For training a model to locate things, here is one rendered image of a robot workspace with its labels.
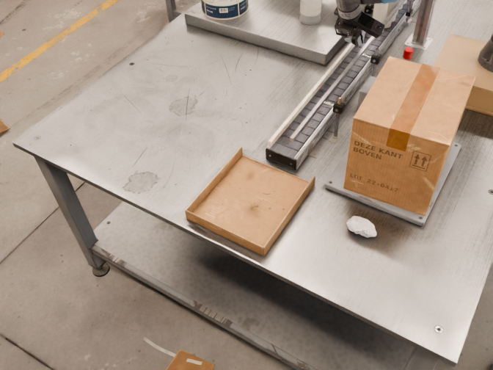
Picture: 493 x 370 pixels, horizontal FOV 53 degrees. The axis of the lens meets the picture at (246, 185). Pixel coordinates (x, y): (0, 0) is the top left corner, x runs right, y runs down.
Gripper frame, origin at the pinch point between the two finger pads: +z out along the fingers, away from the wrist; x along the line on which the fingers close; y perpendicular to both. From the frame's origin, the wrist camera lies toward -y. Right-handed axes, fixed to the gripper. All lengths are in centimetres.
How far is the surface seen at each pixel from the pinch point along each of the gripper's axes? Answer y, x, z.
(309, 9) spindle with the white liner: 27.2, -10.6, 4.6
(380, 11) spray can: 0.2, -16.7, 4.4
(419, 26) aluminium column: -13.3, -20.5, 15.0
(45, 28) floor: 270, 2, 107
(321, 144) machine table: -6.7, 44.1, -13.4
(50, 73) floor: 221, 37, 86
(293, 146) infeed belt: -1, 50, -23
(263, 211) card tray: -5, 73, -30
